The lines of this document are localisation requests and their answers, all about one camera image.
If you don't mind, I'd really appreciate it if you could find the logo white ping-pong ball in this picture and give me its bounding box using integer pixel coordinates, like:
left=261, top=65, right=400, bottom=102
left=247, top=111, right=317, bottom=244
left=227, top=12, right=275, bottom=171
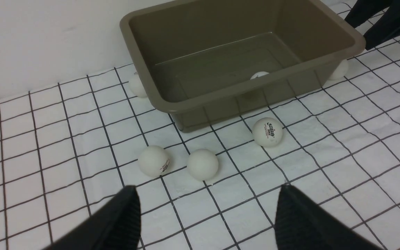
left=251, top=117, right=283, bottom=147

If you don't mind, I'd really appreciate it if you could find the plain white ping-pong ball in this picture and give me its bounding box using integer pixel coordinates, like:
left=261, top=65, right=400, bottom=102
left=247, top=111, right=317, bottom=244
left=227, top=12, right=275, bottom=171
left=187, top=149, right=219, bottom=181

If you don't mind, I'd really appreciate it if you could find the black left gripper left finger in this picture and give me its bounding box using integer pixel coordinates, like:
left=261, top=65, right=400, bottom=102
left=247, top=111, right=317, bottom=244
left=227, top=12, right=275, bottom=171
left=46, top=185, right=141, bottom=250

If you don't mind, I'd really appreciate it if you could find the white black-grid tablecloth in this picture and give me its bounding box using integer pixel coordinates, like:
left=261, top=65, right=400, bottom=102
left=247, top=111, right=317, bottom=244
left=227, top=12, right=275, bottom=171
left=0, top=0, right=400, bottom=250

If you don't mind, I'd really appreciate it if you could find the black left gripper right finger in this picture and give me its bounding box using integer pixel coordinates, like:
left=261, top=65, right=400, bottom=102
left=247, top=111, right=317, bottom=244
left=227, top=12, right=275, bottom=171
left=275, top=184, right=379, bottom=250

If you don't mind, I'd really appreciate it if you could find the olive green plastic bin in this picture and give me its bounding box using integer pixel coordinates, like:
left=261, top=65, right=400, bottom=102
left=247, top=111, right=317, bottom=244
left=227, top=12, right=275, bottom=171
left=119, top=0, right=365, bottom=132

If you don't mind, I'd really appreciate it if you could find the white ball behind bin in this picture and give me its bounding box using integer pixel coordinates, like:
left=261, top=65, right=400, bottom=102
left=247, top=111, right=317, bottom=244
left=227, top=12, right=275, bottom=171
left=128, top=73, right=147, bottom=98

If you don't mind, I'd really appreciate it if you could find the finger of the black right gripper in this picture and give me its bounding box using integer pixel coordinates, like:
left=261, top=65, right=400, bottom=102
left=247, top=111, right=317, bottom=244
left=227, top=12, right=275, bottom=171
left=344, top=0, right=392, bottom=27
left=364, top=0, right=400, bottom=50

